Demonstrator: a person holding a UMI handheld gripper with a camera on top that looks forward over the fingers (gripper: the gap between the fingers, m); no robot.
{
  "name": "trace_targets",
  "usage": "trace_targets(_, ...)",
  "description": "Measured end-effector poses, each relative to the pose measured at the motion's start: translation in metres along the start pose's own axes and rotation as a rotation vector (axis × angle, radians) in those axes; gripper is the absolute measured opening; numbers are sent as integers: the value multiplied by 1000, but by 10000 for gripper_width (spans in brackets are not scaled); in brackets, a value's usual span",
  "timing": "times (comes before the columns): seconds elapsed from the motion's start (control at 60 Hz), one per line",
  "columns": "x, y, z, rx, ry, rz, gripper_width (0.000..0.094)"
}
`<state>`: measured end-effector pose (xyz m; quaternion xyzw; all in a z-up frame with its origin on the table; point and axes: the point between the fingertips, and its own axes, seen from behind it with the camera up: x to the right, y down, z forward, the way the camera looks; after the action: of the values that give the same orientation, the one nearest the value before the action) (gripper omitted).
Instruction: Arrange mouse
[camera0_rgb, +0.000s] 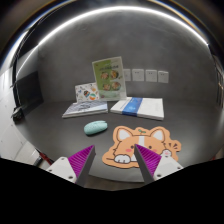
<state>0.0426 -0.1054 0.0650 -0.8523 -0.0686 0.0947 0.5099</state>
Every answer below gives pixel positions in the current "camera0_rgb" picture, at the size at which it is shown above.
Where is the white and blue book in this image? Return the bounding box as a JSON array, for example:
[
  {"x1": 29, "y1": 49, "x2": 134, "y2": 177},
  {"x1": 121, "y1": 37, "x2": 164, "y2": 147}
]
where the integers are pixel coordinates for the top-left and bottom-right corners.
[{"x1": 110, "y1": 97, "x2": 164, "y2": 120}]

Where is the white wall socket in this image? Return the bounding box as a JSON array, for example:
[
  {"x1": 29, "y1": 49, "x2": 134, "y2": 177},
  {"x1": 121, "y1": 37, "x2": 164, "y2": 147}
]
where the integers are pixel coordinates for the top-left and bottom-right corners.
[
  {"x1": 123, "y1": 69, "x2": 131, "y2": 81},
  {"x1": 132, "y1": 69, "x2": 144, "y2": 81},
  {"x1": 158, "y1": 71, "x2": 169, "y2": 83},
  {"x1": 145, "y1": 70, "x2": 157, "y2": 82}
]

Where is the green menu sign stand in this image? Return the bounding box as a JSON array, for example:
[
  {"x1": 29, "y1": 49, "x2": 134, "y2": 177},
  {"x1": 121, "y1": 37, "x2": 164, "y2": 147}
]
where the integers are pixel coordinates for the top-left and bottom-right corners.
[{"x1": 92, "y1": 57, "x2": 127, "y2": 101}]

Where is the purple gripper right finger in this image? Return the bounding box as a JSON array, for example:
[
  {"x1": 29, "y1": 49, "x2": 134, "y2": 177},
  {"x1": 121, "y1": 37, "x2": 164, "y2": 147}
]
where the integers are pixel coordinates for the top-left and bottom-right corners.
[{"x1": 133, "y1": 143, "x2": 184, "y2": 185}]

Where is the grey patterned book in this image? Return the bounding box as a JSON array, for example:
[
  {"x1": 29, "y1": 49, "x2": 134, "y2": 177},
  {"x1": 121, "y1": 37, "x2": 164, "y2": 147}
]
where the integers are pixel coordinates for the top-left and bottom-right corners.
[{"x1": 62, "y1": 100, "x2": 108, "y2": 118}]

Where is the teal computer mouse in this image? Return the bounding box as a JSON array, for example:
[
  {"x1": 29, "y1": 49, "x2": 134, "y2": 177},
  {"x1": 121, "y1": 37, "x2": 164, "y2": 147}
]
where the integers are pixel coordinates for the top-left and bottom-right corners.
[{"x1": 84, "y1": 121, "x2": 108, "y2": 135}]

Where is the orange corgi mouse pad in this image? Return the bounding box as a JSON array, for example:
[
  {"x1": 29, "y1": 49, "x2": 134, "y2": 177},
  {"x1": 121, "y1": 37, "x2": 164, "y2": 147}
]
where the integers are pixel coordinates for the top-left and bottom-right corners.
[{"x1": 102, "y1": 126, "x2": 181, "y2": 169}]

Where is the black monitor screen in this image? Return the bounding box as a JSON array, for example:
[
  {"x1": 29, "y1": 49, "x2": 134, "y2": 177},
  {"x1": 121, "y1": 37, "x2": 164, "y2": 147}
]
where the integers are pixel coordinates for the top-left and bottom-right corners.
[{"x1": 16, "y1": 72, "x2": 44, "y2": 115}]

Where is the small colourful picture card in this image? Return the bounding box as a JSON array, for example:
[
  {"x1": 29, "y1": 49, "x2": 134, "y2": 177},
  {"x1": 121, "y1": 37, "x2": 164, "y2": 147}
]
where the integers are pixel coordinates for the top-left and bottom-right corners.
[{"x1": 75, "y1": 83, "x2": 99, "y2": 102}]

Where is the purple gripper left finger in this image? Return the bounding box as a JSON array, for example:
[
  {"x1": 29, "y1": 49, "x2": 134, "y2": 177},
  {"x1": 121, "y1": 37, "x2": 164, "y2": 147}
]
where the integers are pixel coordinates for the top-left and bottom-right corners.
[{"x1": 46, "y1": 144, "x2": 97, "y2": 188}]

